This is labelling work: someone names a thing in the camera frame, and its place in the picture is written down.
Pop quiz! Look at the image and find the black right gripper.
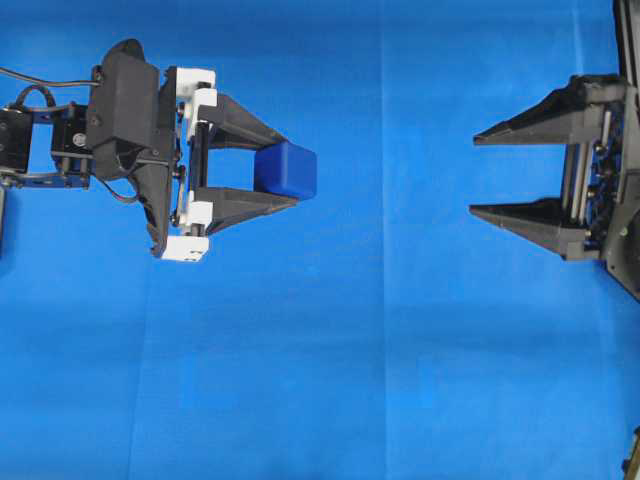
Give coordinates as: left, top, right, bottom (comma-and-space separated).
469, 75, 639, 260

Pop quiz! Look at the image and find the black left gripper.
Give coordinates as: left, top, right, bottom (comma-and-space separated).
161, 67, 298, 262

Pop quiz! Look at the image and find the blue block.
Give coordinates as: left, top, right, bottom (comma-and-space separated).
253, 141, 317, 201

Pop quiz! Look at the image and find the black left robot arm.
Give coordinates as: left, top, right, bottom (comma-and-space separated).
1, 53, 316, 262

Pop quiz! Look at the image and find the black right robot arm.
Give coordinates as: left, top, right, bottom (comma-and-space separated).
469, 1, 639, 297

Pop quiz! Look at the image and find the blue table cloth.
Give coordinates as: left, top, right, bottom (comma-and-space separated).
1, 1, 639, 479

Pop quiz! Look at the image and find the dark object at bottom right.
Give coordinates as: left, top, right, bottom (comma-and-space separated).
621, 426, 640, 480

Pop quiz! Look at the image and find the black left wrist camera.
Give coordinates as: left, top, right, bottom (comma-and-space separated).
86, 39, 177, 258

